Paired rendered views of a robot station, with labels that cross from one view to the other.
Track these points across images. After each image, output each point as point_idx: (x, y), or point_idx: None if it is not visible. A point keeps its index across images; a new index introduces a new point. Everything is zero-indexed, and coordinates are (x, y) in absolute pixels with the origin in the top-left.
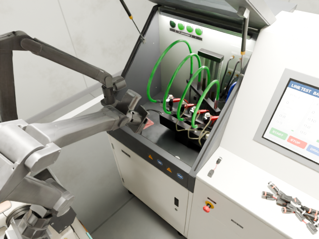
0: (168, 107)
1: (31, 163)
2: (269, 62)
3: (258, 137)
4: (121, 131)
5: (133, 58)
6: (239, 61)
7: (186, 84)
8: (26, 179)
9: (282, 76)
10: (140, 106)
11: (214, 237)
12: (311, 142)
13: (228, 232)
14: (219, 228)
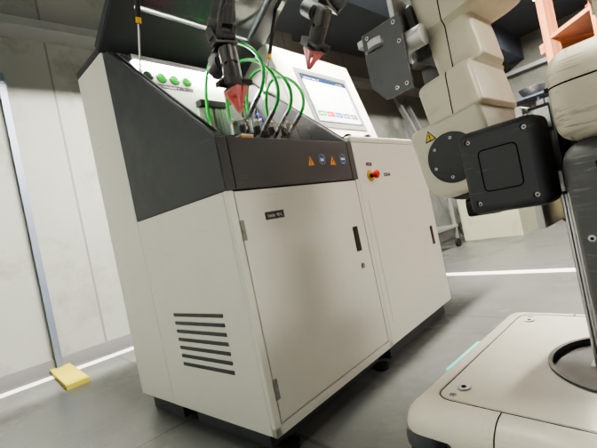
0: (248, 133)
1: None
2: (283, 64)
3: (319, 122)
4: (261, 145)
5: (156, 84)
6: None
7: None
8: None
9: (295, 72)
10: (304, 36)
11: (394, 248)
12: (333, 110)
13: (391, 204)
14: (387, 212)
